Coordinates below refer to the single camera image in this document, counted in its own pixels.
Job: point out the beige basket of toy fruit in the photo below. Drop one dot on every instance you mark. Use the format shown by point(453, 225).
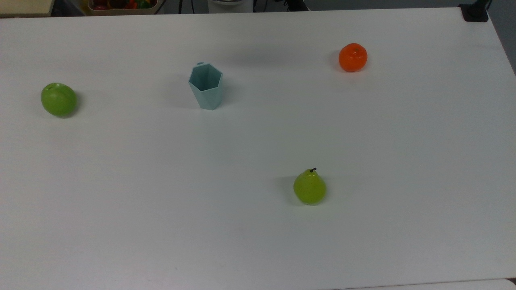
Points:
point(121, 7)

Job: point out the black table clamp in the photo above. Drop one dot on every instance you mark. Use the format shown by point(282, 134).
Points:
point(475, 12)

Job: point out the green apple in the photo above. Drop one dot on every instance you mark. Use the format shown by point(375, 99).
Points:
point(58, 100)

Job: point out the orange fruit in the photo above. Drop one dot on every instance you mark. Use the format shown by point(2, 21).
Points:
point(352, 58)

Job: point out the light blue faceted mug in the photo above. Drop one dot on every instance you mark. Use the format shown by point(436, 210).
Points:
point(209, 98)

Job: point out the light wooden board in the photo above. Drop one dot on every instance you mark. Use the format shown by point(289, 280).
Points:
point(24, 7)

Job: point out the green pear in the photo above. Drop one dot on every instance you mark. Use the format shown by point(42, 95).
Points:
point(309, 188)

